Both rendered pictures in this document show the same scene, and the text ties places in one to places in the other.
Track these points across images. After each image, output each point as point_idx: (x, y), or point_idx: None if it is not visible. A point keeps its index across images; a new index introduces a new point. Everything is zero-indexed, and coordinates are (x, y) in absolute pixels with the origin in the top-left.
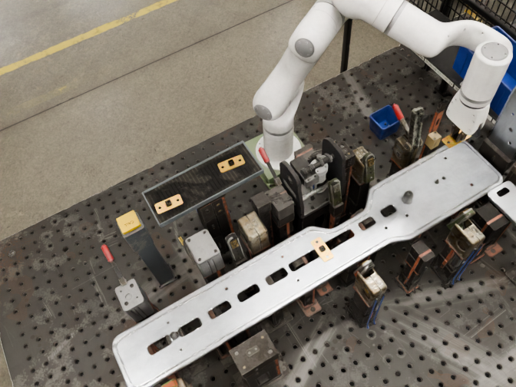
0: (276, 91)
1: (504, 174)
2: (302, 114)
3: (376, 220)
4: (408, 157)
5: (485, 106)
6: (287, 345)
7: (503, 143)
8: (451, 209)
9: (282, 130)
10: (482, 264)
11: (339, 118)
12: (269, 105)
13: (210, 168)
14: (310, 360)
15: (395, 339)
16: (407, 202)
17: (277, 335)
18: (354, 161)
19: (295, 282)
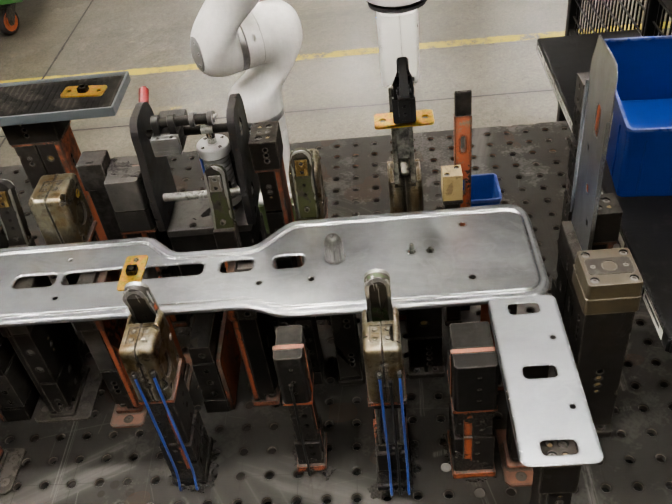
0: (209, 12)
1: (655, 363)
2: (366, 160)
3: (254, 267)
4: (396, 200)
5: (402, 11)
6: (43, 453)
7: (582, 227)
8: (397, 298)
9: (246, 116)
10: (481, 491)
11: None
12: (200, 38)
13: (54, 89)
14: (52, 493)
15: None
16: (327, 258)
17: (45, 430)
18: (278, 160)
19: (48, 298)
